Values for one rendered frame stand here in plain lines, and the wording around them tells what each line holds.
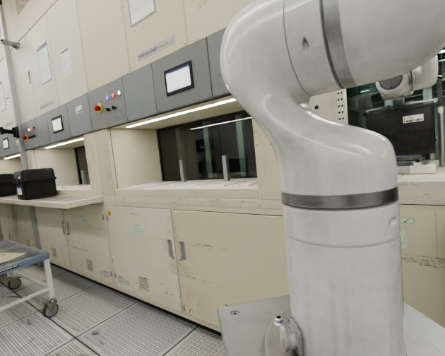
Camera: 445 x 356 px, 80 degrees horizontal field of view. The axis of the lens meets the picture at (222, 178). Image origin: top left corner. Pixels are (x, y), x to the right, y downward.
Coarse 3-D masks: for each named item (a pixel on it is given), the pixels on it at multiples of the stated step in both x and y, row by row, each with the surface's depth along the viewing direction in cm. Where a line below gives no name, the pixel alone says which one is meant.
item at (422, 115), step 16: (368, 112) 112; (384, 112) 101; (400, 112) 98; (416, 112) 95; (432, 112) 92; (368, 128) 105; (384, 128) 101; (400, 128) 98; (416, 128) 96; (432, 128) 93; (400, 144) 99; (416, 144) 96; (432, 144) 93; (416, 160) 101
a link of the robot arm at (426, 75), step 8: (424, 64) 75; (432, 64) 75; (416, 72) 80; (424, 72) 77; (432, 72) 76; (416, 80) 80; (424, 80) 79; (432, 80) 78; (416, 88) 82; (424, 88) 82
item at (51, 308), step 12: (36, 252) 188; (48, 252) 185; (0, 264) 169; (12, 264) 168; (24, 264) 173; (48, 264) 186; (24, 276) 213; (48, 276) 185; (12, 288) 237; (48, 288) 185; (24, 300) 174; (48, 312) 184
